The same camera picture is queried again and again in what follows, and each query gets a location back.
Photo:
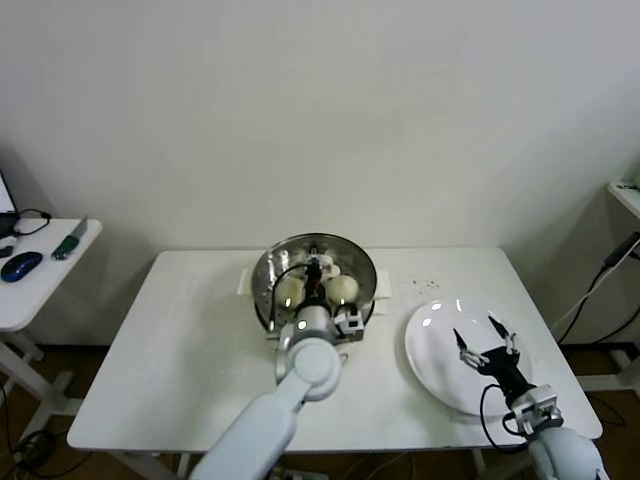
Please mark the round white plate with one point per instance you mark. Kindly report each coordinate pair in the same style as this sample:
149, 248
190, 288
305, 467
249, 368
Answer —
435, 350

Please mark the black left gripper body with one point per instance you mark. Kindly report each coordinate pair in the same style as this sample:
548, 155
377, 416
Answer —
314, 282

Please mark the white table leg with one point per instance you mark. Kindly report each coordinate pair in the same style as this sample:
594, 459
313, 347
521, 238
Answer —
478, 465
181, 467

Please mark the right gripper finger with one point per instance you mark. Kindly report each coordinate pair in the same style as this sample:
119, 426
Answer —
467, 352
506, 336

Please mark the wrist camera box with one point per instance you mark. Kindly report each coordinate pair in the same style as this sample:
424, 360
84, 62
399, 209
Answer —
537, 405
350, 325

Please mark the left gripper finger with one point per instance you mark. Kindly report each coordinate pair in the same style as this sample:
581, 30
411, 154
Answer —
313, 254

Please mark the stainless steel steamer basket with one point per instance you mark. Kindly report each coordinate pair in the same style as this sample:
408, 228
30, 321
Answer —
368, 315

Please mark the round glass pot lid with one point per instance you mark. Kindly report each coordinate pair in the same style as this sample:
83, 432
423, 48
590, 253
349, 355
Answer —
350, 260

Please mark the white steamed baozi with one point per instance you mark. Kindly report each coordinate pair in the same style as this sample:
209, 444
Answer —
344, 289
291, 291

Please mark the pale left robot arm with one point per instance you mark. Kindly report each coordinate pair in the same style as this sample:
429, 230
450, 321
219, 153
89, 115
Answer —
310, 370

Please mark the white power strip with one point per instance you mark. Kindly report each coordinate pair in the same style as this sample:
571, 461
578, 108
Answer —
297, 473

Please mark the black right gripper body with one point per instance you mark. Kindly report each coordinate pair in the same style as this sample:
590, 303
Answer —
505, 367

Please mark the blue computer mouse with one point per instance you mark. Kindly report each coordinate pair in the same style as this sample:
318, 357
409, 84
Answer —
21, 266

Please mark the open laptop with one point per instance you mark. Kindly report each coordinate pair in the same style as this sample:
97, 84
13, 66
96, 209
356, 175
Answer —
5, 197

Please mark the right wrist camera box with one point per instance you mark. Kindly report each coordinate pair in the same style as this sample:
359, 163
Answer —
537, 405

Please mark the scattered dark crumbs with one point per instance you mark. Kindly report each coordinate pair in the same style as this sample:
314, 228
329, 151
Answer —
422, 284

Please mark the small white side table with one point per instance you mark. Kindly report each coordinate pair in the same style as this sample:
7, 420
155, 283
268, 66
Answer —
45, 290

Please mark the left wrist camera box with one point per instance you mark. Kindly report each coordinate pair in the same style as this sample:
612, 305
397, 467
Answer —
350, 325

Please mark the pale right robot arm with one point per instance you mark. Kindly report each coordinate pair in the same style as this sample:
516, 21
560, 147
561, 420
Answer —
565, 455

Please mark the small black gadget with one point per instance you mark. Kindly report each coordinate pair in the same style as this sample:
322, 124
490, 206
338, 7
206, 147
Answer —
6, 251

